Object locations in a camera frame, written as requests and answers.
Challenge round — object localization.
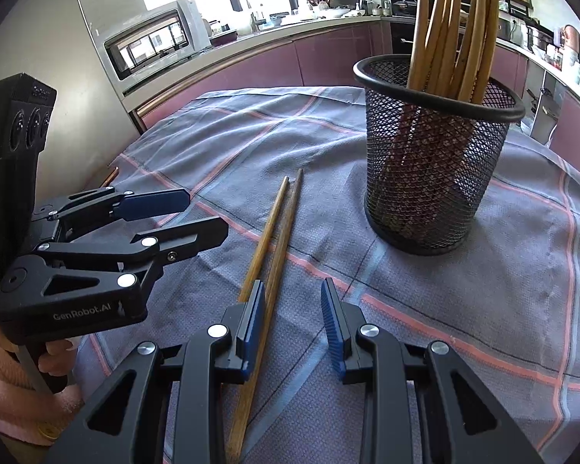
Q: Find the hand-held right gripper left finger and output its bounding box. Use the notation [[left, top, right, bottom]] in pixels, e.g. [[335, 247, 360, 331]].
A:
[[43, 279, 266, 464]]

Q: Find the purple kitchen cabinet run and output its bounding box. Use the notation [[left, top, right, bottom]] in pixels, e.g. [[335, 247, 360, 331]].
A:
[[135, 22, 580, 189]]

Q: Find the black mesh utensil basket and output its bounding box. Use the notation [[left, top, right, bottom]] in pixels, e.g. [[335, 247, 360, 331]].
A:
[[353, 54, 527, 256]]

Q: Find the person's left hand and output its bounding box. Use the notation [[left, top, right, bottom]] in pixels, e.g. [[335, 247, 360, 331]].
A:
[[0, 327, 77, 396]]

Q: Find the silver refrigerator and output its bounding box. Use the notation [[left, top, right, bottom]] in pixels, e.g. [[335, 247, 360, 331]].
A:
[[0, 0, 146, 233]]

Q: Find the white toaster oven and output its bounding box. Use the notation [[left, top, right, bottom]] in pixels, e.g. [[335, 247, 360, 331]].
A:
[[101, 0, 212, 100]]

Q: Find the copper-coloured thermos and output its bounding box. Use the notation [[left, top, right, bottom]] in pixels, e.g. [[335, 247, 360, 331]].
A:
[[561, 24, 580, 59]]

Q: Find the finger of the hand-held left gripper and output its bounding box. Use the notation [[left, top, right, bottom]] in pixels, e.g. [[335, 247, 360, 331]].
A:
[[0, 217, 229, 306], [31, 187, 192, 241]]

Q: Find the bunch of wooden chopsticks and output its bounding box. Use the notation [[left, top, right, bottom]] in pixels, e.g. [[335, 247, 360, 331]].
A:
[[379, 0, 501, 233]]

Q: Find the red-patterned wooden chopstick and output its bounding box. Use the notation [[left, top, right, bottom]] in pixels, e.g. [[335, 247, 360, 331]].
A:
[[225, 169, 304, 464], [238, 176, 291, 304]]

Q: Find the grey checked tablecloth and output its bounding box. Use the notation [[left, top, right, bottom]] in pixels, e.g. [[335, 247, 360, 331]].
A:
[[72, 86, 580, 464]]

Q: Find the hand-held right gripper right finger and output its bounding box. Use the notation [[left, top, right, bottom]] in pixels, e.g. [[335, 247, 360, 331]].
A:
[[320, 278, 544, 464]]

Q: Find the black built-in oven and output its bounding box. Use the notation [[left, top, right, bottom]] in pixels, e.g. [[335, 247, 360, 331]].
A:
[[387, 0, 420, 59]]

